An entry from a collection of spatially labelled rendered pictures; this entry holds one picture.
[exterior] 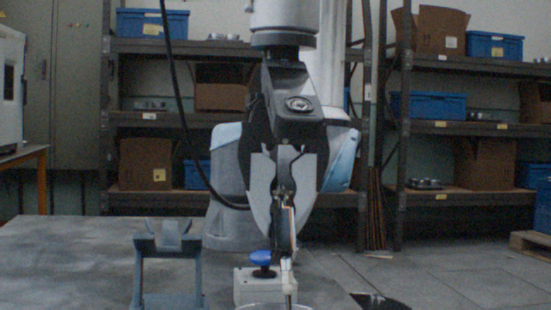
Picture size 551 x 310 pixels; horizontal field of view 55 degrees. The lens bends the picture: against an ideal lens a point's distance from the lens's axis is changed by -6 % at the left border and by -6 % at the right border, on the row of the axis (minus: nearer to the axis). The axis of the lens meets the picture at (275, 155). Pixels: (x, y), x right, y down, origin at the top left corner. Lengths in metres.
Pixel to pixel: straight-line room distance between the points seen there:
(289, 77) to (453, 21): 4.01
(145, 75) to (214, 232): 3.53
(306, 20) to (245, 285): 0.32
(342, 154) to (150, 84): 3.60
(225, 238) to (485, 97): 4.40
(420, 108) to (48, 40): 2.83
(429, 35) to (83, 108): 2.63
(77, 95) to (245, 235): 3.40
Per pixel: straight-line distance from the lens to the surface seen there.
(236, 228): 1.00
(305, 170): 0.59
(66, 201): 4.62
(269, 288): 0.69
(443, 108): 4.47
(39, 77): 4.36
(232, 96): 3.96
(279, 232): 0.57
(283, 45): 0.58
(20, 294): 0.81
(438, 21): 4.46
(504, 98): 5.35
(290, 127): 0.50
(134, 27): 4.03
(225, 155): 1.00
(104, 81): 3.91
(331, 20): 1.02
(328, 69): 1.00
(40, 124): 4.36
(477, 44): 4.63
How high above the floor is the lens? 1.06
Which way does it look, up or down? 5 degrees down
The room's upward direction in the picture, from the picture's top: 2 degrees clockwise
